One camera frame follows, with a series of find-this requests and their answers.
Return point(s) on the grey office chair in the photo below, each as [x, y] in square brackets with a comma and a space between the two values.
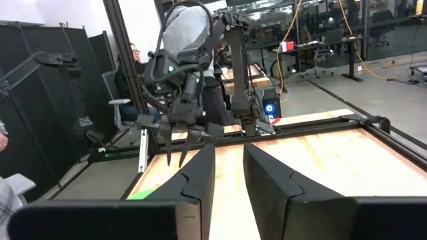
[110, 83]

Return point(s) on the wooden side table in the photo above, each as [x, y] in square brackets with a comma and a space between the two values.
[262, 81]

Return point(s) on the silver aluminium bracket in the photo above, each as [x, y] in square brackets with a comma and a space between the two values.
[143, 153]

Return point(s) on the red and white box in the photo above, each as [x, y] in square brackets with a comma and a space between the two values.
[288, 46]

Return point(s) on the black room divider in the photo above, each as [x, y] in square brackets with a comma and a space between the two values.
[50, 110]

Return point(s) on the green plastic bowl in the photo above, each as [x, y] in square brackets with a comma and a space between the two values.
[140, 195]

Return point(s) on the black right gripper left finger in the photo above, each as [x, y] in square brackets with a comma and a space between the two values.
[200, 180]

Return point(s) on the black office chair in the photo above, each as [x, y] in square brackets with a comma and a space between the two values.
[380, 23]

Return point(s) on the person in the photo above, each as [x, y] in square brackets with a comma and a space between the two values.
[121, 83]
[5, 210]
[187, 30]

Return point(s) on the black computer tower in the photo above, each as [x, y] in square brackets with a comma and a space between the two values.
[269, 108]

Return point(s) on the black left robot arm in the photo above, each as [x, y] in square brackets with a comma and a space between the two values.
[238, 66]

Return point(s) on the black desk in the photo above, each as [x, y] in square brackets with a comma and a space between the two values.
[352, 60]

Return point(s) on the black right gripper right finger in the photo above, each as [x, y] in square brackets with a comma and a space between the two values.
[273, 190]

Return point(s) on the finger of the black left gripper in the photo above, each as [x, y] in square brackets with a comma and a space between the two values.
[167, 140]
[190, 141]

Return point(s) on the black background robot arm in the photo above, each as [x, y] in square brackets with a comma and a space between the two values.
[56, 60]

